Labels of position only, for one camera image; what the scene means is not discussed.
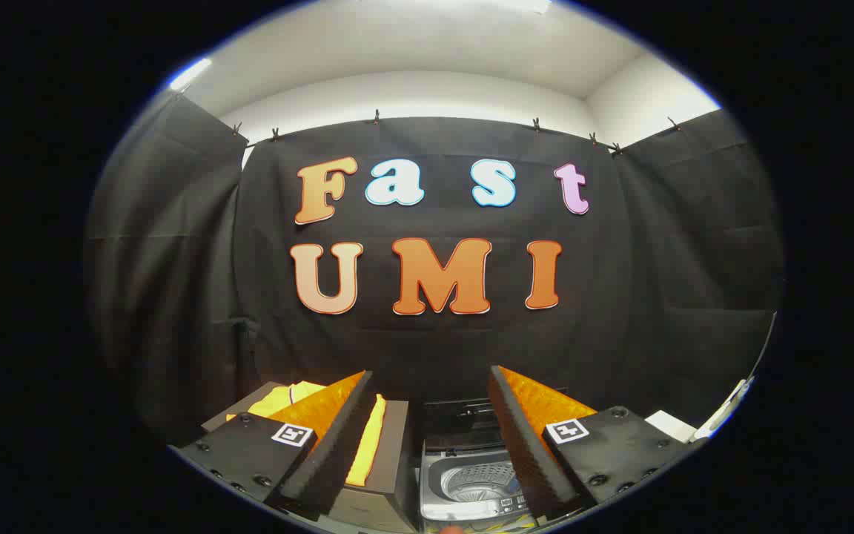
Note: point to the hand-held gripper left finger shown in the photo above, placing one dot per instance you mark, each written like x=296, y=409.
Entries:
x=338, y=445

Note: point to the grey cabinet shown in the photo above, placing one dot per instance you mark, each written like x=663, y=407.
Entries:
x=391, y=460

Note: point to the grey washing machine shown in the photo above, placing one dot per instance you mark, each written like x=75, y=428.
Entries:
x=471, y=482

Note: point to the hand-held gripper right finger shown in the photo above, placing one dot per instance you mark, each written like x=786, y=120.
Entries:
x=527, y=445

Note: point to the yellow polo shirt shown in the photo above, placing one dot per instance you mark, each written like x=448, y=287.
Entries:
x=370, y=449

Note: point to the row of black clips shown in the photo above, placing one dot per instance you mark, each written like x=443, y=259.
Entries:
x=376, y=116

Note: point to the white board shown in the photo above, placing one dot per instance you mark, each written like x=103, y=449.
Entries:
x=670, y=426

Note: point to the black backdrop cloth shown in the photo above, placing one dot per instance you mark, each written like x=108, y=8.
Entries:
x=434, y=341

